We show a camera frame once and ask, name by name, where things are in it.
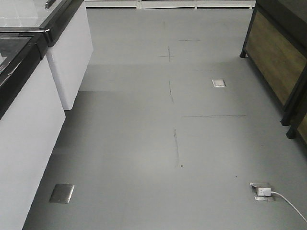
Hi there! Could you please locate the white shelf base far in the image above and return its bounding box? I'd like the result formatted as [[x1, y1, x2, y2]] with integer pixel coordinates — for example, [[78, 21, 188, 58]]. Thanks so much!
[[85, 0, 256, 9]]

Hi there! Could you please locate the near white chest freezer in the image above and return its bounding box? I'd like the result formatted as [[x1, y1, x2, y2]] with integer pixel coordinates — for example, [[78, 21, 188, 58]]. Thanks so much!
[[0, 33, 65, 230]]

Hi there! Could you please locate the white chest freezer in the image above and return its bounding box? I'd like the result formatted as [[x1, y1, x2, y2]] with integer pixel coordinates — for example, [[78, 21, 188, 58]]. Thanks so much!
[[0, 0, 93, 110], [0, 33, 65, 230]]

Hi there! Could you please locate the far white chest freezer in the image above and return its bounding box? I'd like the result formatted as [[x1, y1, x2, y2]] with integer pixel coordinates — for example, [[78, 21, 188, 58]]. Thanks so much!
[[0, 0, 93, 110]]

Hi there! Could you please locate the white power adapter plug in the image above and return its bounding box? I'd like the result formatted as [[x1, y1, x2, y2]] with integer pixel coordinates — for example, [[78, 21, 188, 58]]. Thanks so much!
[[256, 187, 272, 196]]

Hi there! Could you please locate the closed steel floor socket left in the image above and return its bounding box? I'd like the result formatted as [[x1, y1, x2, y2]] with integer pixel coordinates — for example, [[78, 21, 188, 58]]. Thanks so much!
[[49, 184, 75, 204]]

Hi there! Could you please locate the white power cable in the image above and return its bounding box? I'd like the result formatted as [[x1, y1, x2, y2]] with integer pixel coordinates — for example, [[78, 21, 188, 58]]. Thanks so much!
[[270, 191, 307, 225]]

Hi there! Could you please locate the large wooden black-framed cabinet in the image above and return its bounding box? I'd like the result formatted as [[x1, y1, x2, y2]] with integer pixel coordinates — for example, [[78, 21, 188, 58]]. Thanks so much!
[[240, 0, 307, 126]]

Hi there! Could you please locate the open steel floor socket right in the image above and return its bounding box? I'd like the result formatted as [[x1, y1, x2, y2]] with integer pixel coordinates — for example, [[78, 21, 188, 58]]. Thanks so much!
[[250, 183, 275, 201]]

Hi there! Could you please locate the far steel floor socket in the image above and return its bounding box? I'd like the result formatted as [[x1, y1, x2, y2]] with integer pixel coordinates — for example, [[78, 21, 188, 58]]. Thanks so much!
[[212, 79, 226, 88]]

